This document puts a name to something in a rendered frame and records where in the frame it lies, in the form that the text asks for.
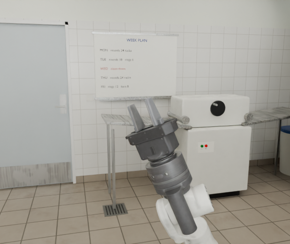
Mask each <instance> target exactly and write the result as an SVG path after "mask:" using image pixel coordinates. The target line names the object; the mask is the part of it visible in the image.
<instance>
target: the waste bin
mask: <svg viewBox="0 0 290 244"><path fill-rule="evenodd" d="M279 170H280V172H282V173H283V174H286V175H288V176H290V125H286V126H281V131H280V164H279Z"/></svg>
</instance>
